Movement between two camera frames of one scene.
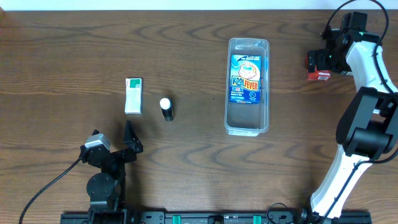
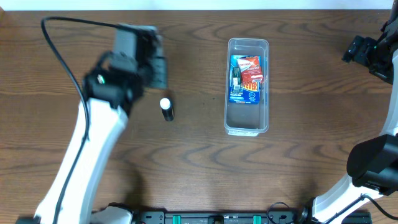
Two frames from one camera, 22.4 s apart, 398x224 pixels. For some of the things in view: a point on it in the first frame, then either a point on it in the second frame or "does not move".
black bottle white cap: (166, 106) does not move
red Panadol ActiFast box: (318, 74) to (250, 70)
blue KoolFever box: (245, 78) does not move
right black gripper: (323, 61) to (356, 50)
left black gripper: (117, 154) to (158, 66)
